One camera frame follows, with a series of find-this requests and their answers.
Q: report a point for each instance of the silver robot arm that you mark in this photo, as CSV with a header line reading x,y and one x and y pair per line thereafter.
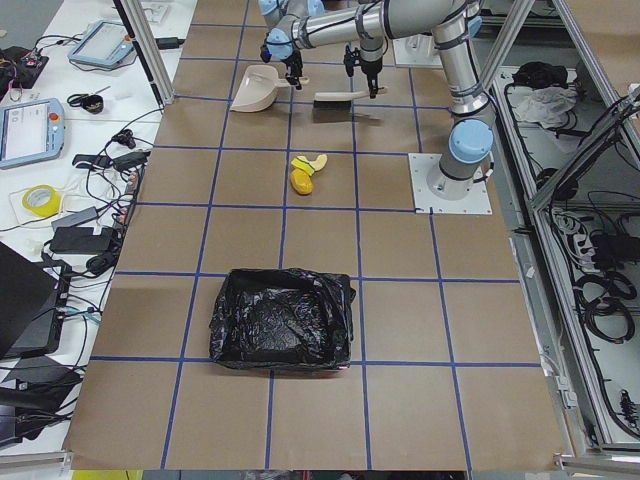
x,y
451,24
294,26

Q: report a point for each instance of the black laptop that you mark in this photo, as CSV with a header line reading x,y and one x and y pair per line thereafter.
x,y
33,296

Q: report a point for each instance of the white cloth rag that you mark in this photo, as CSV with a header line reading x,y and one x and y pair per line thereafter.
x,y
548,107

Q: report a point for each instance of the black power adapter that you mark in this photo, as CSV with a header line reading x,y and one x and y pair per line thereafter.
x,y
81,240

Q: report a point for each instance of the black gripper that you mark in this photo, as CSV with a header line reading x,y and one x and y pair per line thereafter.
x,y
290,63
371,70

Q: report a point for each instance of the yellow tape roll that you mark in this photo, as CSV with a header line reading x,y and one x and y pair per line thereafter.
x,y
42,200

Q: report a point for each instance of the aluminium frame post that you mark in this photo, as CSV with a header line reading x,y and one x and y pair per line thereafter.
x,y
135,22

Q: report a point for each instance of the near teach pendant tablet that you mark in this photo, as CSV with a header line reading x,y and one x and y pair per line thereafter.
x,y
31,132

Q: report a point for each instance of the left bin black bag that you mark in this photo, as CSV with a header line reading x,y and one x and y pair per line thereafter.
x,y
283,319

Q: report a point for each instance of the black scissors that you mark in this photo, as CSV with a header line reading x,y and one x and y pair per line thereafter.
x,y
75,99

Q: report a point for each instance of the teach pendant tablet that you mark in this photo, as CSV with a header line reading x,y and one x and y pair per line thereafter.
x,y
106,45
31,132

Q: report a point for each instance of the white plastic dustpan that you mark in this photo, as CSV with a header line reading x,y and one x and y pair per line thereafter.
x,y
258,89

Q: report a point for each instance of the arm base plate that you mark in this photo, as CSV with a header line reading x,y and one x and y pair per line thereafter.
x,y
434,193

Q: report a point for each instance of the pale curved foam piece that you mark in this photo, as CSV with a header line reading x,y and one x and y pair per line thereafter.
x,y
319,163

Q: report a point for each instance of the yellow green sponge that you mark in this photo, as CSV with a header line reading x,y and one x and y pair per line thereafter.
x,y
302,163

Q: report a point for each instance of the far teach pendant tablet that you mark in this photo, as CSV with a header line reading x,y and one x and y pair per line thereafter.
x,y
106,45

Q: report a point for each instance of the white hand brush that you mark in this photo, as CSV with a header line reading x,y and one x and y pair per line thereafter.
x,y
343,100

